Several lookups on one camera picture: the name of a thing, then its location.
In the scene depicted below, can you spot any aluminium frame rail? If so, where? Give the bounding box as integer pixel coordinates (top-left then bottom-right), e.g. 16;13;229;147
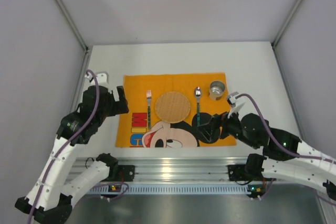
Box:
43;157;328;183

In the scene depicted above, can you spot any fork with teal handle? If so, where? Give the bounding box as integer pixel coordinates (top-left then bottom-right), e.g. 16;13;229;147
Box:
146;90;152;130

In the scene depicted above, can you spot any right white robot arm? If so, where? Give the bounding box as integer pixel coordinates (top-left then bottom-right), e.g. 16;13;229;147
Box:
197;92;335;200

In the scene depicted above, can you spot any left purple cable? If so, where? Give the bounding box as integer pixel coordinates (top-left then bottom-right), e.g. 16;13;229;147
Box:
26;69;130;224

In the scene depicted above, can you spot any round woven wicker plate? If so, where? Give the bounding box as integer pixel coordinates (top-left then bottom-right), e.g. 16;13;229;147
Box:
155;91;191;123

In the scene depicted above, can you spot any orange cartoon mouse placemat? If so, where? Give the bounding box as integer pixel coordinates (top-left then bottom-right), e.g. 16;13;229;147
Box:
115;72;236;148

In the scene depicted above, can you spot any metal cup with beige sleeve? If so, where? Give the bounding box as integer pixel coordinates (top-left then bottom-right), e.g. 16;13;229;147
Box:
209;80;226;101

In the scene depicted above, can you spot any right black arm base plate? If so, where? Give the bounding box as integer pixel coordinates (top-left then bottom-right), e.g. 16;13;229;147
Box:
227;164;263;183

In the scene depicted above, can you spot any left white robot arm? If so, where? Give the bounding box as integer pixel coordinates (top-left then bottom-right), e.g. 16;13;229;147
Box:
15;70;129;223

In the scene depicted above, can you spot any slotted grey cable duct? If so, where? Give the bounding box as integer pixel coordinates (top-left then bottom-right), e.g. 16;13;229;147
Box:
88;184;265;195

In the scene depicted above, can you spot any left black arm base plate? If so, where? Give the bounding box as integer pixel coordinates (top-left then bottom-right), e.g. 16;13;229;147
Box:
103;165;135;182

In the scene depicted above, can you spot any spoon with teal handle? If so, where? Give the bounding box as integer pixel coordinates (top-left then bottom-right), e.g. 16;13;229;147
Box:
194;87;202;126

